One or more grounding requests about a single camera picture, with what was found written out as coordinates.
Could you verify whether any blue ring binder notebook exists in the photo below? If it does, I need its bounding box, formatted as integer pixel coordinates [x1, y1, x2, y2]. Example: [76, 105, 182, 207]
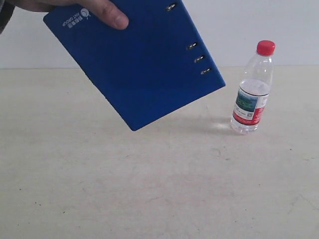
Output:
[43, 0, 225, 131]

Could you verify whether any grey sleeved forearm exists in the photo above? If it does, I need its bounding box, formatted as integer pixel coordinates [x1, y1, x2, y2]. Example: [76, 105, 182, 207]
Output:
[0, 0, 15, 34]

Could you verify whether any person's bare hand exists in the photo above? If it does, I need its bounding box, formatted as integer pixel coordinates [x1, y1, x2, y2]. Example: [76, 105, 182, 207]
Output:
[9, 0, 129, 30]

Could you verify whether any clear bottle with red cap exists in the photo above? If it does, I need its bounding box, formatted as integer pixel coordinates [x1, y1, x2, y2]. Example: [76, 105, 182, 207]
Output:
[230, 40, 276, 134]

